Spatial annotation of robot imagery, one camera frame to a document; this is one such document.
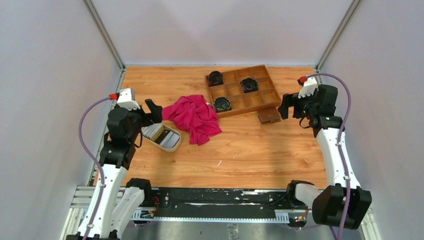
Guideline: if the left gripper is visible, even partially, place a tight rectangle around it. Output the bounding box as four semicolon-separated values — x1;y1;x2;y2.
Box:
123;99;162;143

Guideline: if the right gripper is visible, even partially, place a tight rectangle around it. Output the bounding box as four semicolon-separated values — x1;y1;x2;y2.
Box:
278;88;319;120

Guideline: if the brown leather card holder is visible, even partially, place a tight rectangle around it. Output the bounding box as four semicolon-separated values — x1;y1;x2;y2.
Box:
256;107;281;125

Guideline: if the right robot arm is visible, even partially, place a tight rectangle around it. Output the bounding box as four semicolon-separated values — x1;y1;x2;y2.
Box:
277;84;372;230

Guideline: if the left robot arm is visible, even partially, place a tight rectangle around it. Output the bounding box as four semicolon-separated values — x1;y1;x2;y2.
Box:
65;99;163;240

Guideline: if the beige oval card box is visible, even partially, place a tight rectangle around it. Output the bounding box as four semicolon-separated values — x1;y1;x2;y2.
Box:
141;123;182;153

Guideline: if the magenta cloth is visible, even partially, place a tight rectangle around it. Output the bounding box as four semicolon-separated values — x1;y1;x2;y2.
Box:
162;94;222;146

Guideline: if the wooden compartment tray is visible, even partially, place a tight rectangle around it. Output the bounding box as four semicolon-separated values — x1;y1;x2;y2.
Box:
204;65;282;118

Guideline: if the black coiled belt centre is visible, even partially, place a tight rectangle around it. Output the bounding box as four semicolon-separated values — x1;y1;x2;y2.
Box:
240;77;259;93

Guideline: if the black coiled belt bottom-left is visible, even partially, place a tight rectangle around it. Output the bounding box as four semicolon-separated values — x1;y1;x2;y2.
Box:
213;97;232;113

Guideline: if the black coiled belt top-left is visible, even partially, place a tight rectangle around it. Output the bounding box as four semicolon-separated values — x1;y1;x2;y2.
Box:
207;70;224;87

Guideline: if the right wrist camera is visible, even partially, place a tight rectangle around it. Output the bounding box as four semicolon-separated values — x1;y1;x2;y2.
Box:
297;76;318;99

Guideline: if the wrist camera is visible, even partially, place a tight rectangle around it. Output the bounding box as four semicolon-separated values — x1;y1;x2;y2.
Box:
297;76;318;99
116;88;141;111

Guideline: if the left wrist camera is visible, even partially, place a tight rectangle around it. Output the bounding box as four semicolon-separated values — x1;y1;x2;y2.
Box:
116;88;141;111

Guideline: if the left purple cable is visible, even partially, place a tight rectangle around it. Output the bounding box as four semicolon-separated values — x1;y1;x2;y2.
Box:
78;96;119;240

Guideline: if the purple cable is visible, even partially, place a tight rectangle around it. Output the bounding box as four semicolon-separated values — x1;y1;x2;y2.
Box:
78;96;119;240
306;72;353;240

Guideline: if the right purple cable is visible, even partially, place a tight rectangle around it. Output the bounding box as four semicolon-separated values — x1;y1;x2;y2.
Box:
306;72;353;240

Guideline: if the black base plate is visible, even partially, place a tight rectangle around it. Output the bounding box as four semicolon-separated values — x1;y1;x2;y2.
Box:
132;187;308;222

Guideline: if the aluminium frame rail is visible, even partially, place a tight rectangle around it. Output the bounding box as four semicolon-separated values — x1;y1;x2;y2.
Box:
66;179;372;240

